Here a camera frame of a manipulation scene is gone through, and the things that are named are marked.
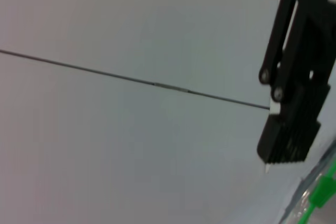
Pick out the green zipper slider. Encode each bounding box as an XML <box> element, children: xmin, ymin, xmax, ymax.
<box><xmin>309</xmin><ymin>176</ymin><xmax>333</xmax><ymax>209</ymax></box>

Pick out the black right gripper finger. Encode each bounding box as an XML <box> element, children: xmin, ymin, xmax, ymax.
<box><xmin>256</xmin><ymin>0</ymin><xmax>336</xmax><ymax>167</ymax></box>

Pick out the clear green-zip document bag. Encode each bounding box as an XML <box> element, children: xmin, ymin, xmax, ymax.
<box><xmin>278</xmin><ymin>140</ymin><xmax>336</xmax><ymax>224</ymax></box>

